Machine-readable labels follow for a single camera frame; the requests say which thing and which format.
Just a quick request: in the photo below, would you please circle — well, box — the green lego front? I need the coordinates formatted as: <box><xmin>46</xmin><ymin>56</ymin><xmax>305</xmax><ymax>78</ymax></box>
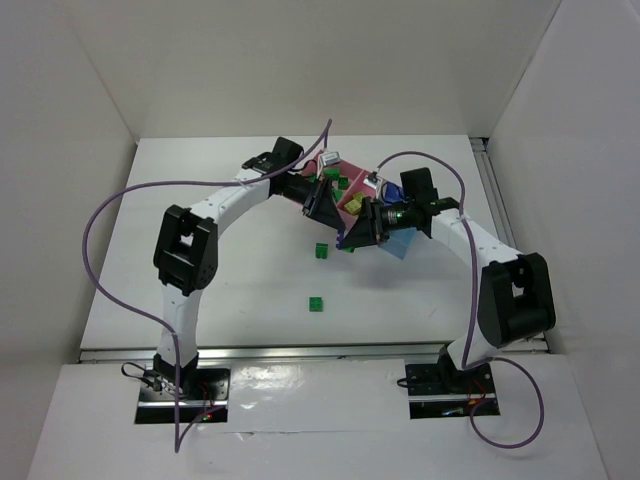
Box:
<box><xmin>308</xmin><ymin>297</ymin><xmax>324</xmax><ymax>313</ymax></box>

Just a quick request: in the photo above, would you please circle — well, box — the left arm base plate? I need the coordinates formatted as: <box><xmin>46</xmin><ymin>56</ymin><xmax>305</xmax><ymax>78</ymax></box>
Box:
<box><xmin>134</xmin><ymin>367</ymin><xmax>231</xmax><ymax>425</ymax></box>

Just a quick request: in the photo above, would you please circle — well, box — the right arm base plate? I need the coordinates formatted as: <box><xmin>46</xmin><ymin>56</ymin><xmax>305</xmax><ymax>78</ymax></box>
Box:
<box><xmin>397</xmin><ymin>363</ymin><xmax>500</xmax><ymax>419</ymax></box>

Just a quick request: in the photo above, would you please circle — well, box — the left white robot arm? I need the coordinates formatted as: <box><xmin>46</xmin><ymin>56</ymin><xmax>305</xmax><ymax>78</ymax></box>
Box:
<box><xmin>153</xmin><ymin>137</ymin><xmax>345</xmax><ymax>390</ymax></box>

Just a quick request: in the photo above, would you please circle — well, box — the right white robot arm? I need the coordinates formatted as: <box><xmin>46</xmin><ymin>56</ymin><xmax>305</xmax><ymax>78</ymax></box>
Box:
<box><xmin>337</xmin><ymin>168</ymin><xmax>556</xmax><ymax>384</ymax></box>

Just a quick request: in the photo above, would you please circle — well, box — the light blue container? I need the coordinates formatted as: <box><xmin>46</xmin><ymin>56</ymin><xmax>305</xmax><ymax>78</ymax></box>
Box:
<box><xmin>378</xmin><ymin>228</ymin><xmax>417</xmax><ymax>260</ymax></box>

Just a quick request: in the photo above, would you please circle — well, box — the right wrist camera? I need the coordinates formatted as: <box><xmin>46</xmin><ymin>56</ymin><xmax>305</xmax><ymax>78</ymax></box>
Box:
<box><xmin>363</xmin><ymin>171</ymin><xmax>384</xmax><ymax>189</ymax></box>

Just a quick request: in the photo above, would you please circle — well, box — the small pink container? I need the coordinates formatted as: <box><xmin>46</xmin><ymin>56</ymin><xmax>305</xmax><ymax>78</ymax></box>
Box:
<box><xmin>337</xmin><ymin>170</ymin><xmax>386</xmax><ymax>231</ymax></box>

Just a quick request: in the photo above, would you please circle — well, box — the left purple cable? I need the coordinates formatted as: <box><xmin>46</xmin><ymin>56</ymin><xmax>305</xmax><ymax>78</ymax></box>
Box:
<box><xmin>81</xmin><ymin>118</ymin><xmax>334</xmax><ymax>454</ymax></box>

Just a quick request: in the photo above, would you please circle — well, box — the aluminium rail right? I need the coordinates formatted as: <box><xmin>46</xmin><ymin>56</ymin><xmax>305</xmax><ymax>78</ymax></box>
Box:
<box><xmin>469</xmin><ymin>135</ymin><xmax>544</xmax><ymax>351</ymax></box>

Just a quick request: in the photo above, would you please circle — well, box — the aluminium rail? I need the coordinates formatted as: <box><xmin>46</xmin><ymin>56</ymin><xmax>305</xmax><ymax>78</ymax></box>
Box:
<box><xmin>469</xmin><ymin>135</ymin><xmax>544</xmax><ymax>351</ymax></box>
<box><xmin>79</xmin><ymin>339</ymin><xmax>506</xmax><ymax>365</ymax></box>

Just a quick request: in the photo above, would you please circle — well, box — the purple lego brick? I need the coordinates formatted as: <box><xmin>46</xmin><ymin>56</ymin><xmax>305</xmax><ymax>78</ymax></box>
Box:
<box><xmin>335</xmin><ymin>233</ymin><xmax>345</xmax><ymax>250</ymax></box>

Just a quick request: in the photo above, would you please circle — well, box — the yellow lego front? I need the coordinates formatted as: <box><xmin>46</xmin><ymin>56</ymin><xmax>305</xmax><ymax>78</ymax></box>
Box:
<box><xmin>343</xmin><ymin>199</ymin><xmax>362</xmax><ymax>216</ymax></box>

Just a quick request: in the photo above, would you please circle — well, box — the small green lego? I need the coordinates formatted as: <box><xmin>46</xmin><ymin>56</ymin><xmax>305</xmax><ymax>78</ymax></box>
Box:
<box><xmin>337</xmin><ymin>176</ymin><xmax>349</xmax><ymax>191</ymax></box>

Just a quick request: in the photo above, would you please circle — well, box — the large pink container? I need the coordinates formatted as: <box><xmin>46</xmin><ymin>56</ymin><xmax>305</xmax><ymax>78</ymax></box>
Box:
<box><xmin>299</xmin><ymin>154</ymin><xmax>365</xmax><ymax>221</ymax></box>

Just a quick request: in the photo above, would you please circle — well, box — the aluminium rail front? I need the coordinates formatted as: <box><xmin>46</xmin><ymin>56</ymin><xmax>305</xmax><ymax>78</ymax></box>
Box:
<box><xmin>79</xmin><ymin>339</ymin><xmax>506</xmax><ymax>365</ymax></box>

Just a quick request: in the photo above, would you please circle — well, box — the green square lego brick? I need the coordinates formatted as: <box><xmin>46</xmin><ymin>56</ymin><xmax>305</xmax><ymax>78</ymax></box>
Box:
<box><xmin>315</xmin><ymin>243</ymin><xmax>329</xmax><ymax>259</ymax></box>

